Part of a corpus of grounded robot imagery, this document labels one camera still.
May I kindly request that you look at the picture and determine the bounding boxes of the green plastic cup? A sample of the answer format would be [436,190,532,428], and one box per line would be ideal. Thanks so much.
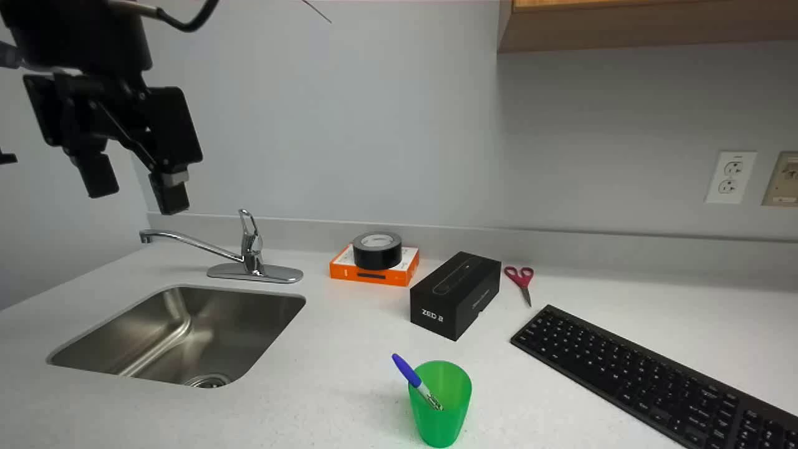
[407,359,474,449]

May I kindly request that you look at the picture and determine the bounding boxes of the red handled scissors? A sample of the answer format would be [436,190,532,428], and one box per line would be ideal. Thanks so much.
[500,261,539,308]

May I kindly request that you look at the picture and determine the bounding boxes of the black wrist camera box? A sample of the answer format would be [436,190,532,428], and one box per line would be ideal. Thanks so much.
[19,72,70,150]

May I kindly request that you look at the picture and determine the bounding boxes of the blue capped pen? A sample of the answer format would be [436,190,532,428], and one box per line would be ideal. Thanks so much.
[389,352,443,412]

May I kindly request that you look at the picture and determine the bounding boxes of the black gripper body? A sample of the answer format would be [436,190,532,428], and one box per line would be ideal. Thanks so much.
[49,69,203,169]

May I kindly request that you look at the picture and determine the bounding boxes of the beige wall plate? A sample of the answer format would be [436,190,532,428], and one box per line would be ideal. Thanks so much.
[759,150,798,208]

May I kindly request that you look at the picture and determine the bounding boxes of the black cardboard box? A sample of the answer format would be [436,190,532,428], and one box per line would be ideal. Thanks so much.
[407,250,503,344]

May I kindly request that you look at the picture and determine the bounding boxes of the flat orange box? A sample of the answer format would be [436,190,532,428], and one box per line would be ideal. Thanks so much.
[327,242,423,290]

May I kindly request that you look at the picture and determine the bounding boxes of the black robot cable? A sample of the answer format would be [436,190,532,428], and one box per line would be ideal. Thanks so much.
[131,0,225,35]

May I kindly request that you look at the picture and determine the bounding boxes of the black computer keyboard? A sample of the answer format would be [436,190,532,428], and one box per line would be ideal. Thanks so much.
[509,302,798,449]

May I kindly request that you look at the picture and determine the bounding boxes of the black tape roll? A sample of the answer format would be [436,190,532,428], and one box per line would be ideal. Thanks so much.
[349,230,407,272]

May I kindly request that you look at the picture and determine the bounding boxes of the white wall outlet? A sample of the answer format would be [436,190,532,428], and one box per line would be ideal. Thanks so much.
[705,146,759,207]

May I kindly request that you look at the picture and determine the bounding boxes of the stainless steel sink basin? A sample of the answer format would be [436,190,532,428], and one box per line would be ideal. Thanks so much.
[44,283,309,392]

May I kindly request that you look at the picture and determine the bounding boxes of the chrome sink faucet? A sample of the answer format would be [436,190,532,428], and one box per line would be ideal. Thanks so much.
[136,207,307,287]

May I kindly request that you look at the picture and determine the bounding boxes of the wooden wall cabinet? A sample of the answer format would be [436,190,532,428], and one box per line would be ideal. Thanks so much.
[495,0,798,55]

